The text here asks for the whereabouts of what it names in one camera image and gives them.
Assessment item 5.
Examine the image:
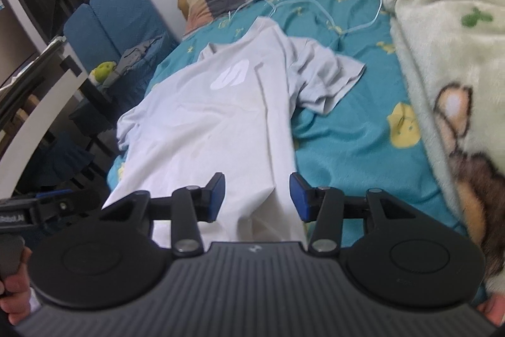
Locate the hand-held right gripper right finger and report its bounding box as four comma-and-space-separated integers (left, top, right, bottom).
289, 172, 419, 255

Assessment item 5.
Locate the white cable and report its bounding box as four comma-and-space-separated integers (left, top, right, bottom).
219, 0, 383, 35

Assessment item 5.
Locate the person's bare leg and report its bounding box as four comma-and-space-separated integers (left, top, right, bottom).
477, 295, 505, 327

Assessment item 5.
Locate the person's left hand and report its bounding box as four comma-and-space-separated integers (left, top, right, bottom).
0, 246, 32, 326

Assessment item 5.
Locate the blue covered chair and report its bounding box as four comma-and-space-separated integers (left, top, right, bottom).
90, 0, 182, 112
29, 135, 97, 188
63, 3, 119, 85

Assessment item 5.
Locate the white t-shirt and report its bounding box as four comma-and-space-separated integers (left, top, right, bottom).
102, 16, 367, 243

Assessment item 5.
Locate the green printed fleece blanket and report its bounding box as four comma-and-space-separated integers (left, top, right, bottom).
350, 0, 505, 294

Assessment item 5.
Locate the grey cloth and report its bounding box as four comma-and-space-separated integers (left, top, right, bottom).
103, 36, 164, 87

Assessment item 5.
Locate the yellow-green plush toy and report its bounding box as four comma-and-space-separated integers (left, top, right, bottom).
90, 61, 117, 82

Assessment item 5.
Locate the teal printed bed sheet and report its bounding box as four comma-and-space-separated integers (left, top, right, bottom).
106, 0, 490, 306

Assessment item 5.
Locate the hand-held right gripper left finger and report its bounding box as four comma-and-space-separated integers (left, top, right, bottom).
98, 172, 226, 256

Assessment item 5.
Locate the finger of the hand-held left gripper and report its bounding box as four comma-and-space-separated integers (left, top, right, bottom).
35, 189, 101, 229

